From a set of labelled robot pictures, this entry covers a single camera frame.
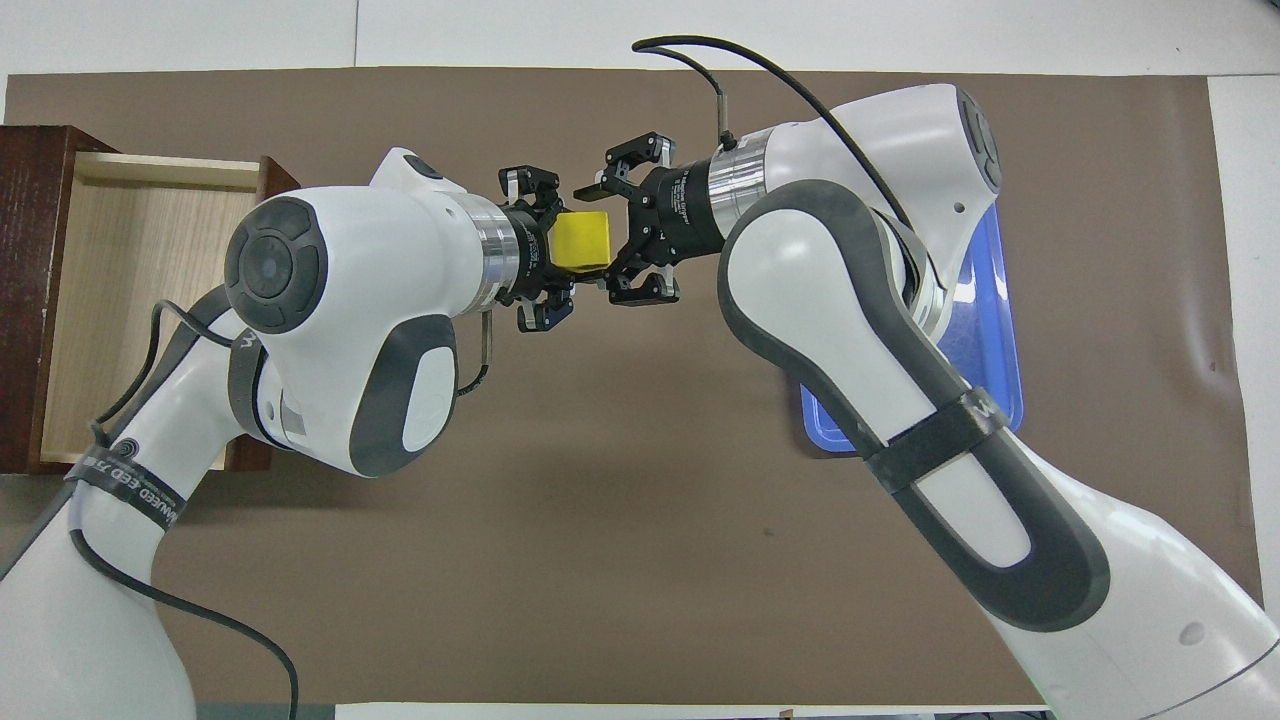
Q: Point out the blue plastic tray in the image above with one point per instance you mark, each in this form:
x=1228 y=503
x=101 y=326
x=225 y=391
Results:
x=1000 y=340

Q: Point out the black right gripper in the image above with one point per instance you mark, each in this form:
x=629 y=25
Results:
x=670 y=215

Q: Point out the yellow cube block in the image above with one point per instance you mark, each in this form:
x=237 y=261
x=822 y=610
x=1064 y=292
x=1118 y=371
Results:
x=582 y=242

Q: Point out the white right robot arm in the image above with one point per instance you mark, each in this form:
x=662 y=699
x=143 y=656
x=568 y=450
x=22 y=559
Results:
x=850 y=300

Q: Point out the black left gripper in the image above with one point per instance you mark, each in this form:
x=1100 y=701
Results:
x=530 y=250

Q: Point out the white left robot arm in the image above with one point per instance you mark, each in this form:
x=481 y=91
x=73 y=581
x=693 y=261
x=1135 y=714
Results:
x=330 y=300

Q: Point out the brown paper table mat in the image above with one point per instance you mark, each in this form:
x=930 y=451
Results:
x=600 y=550

